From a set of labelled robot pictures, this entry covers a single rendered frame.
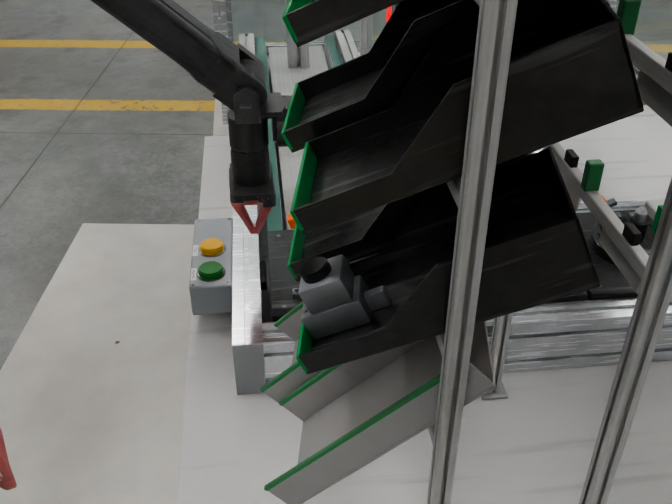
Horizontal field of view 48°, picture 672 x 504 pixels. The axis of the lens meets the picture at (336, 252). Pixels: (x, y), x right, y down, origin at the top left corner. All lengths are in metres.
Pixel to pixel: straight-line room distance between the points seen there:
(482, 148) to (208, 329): 0.83
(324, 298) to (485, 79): 0.29
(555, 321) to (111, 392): 0.69
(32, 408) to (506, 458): 0.70
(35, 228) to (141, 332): 2.09
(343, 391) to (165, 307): 0.53
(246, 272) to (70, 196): 2.36
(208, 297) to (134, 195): 2.27
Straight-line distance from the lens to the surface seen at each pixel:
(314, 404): 0.94
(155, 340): 1.30
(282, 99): 1.10
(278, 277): 1.22
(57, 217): 3.43
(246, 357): 1.13
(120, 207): 3.42
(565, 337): 1.22
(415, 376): 0.83
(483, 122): 0.55
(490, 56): 0.53
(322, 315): 0.74
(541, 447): 1.14
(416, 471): 1.08
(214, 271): 1.24
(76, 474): 1.13
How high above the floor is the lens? 1.69
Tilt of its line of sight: 34 degrees down
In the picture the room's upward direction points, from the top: straight up
